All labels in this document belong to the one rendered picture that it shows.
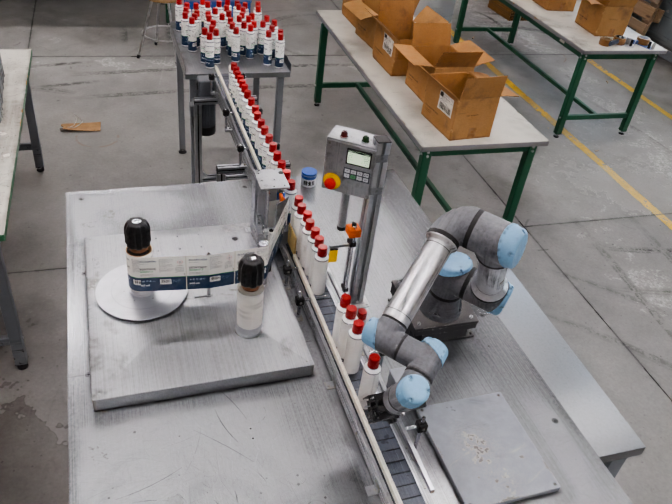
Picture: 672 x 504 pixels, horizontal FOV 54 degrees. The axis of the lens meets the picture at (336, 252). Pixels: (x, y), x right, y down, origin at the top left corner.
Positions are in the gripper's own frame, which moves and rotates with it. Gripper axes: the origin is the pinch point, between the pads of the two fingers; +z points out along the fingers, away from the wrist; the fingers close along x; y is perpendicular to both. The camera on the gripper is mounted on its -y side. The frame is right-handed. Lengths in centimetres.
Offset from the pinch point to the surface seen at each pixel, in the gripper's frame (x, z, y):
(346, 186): -72, -3, -5
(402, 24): -263, 145, -130
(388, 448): 10.4, 0.3, -0.2
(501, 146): -141, 101, -142
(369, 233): -60, 10, -15
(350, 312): -30.9, 1.1, 1.6
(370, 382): -8.3, -3.4, 2.0
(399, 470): 16.9, -3.4, -0.5
